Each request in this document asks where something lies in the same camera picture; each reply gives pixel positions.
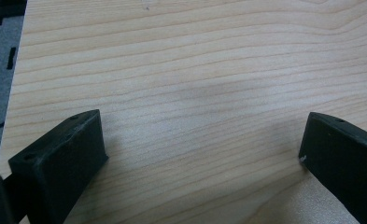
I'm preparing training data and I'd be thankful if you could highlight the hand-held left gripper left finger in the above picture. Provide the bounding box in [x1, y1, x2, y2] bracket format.
[7, 108, 110, 224]

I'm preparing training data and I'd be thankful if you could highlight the black stand base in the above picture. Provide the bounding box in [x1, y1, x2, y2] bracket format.
[0, 0, 28, 28]

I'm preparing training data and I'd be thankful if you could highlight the black floor strip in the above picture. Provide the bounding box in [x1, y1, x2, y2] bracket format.
[6, 47, 18, 71]

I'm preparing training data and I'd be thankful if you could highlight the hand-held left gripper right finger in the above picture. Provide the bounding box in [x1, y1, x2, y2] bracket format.
[298, 111, 367, 224]

